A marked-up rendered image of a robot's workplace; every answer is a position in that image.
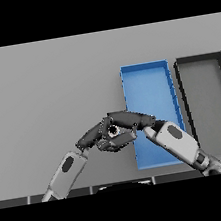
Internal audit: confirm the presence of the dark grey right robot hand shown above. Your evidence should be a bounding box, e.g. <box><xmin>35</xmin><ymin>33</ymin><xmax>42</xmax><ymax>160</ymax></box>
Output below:
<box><xmin>91</xmin><ymin>103</ymin><xmax>171</xmax><ymax>155</ymax></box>

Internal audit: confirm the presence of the blue bin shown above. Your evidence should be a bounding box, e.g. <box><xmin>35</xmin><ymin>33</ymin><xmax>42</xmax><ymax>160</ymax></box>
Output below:
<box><xmin>119</xmin><ymin>58</ymin><xmax>191</xmax><ymax>171</ymax></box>

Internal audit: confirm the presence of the dark grey bin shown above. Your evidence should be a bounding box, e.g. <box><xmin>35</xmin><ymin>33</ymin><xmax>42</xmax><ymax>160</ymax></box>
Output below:
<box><xmin>172</xmin><ymin>51</ymin><xmax>221</xmax><ymax>161</ymax></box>

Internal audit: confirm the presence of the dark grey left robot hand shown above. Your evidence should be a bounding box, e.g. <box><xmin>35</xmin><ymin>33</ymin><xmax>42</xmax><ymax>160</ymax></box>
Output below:
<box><xmin>71</xmin><ymin>116</ymin><xmax>117</xmax><ymax>153</ymax></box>

